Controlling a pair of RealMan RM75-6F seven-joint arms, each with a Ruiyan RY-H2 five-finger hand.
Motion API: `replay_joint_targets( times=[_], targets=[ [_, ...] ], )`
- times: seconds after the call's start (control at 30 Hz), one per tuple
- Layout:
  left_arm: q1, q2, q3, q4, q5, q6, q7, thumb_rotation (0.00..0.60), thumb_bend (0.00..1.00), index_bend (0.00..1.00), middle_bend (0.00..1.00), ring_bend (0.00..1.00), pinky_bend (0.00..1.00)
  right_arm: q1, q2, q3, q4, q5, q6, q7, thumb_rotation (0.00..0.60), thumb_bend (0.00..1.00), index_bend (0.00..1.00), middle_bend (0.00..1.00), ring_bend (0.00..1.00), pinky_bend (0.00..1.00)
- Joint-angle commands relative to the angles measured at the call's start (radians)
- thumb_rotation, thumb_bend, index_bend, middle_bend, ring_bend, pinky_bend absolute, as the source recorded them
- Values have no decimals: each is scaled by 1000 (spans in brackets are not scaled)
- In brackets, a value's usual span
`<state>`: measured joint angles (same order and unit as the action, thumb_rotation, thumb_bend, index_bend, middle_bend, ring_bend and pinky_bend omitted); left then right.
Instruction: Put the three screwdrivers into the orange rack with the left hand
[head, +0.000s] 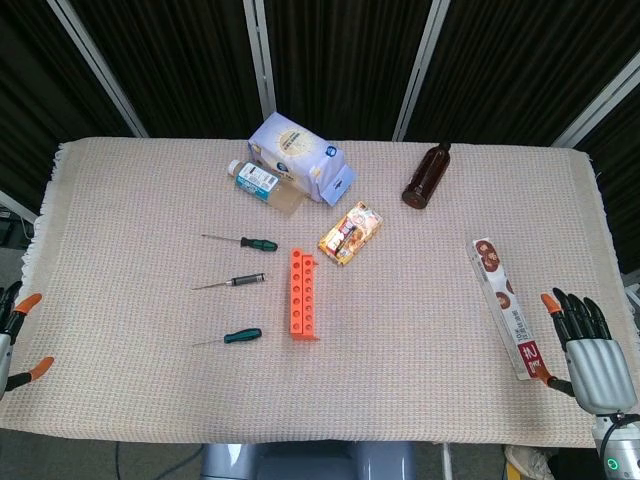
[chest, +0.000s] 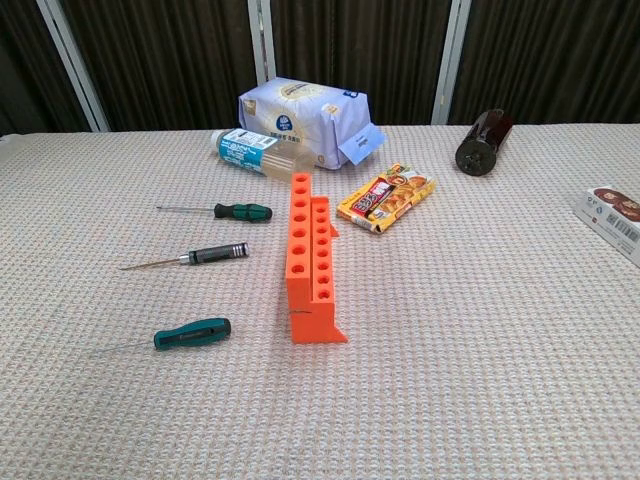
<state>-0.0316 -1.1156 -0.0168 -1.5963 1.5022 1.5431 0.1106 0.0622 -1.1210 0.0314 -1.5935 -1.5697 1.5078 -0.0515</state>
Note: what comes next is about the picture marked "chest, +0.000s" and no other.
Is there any green black striped screwdriver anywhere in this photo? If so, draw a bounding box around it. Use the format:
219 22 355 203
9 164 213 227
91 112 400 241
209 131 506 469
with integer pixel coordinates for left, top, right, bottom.
155 202 274 223

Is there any black metal-handled precision screwdriver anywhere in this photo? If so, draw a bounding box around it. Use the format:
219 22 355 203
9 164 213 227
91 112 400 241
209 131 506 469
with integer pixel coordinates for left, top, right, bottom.
118 241 250 272

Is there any large teal-handled screwdriver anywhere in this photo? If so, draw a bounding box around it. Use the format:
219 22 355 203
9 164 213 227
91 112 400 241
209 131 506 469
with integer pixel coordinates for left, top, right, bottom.
94 317 233 354

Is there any orange test tube rack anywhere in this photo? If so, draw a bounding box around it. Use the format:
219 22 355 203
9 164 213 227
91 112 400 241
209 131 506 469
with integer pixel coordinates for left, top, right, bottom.
284 172 349 346

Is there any yellow curry box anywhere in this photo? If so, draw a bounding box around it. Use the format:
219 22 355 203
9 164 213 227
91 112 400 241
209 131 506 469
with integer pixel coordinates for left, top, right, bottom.
335 163 437 235

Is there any clear bottle with blue label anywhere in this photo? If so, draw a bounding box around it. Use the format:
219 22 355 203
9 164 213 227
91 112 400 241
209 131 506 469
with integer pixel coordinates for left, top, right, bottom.
215 127 301 180

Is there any lavender soft package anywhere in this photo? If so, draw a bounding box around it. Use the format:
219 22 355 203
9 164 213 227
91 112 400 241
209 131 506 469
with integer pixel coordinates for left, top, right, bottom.
237 76 388 172

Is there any beige woven table cloth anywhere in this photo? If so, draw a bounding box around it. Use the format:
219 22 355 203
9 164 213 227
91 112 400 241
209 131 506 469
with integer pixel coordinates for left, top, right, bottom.
0 122 640 480

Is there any brown glass bottle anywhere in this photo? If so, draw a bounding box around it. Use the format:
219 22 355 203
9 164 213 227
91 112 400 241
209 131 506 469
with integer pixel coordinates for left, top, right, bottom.
454 107 516 177

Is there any dark pleated curtain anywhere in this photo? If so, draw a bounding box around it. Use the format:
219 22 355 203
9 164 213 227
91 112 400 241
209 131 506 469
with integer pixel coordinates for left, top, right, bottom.
0 0 96 137
269 0 455 126
58 0 261 133
448 0 640 126

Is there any long white cookie box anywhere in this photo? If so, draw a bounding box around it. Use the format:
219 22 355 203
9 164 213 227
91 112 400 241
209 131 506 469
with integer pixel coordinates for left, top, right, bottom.
571 186 640 271

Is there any white metal frame post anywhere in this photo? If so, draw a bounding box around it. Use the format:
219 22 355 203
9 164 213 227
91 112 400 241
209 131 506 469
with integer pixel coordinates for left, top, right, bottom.
35 0 111 133
430 0 474 126
248 0 278 86

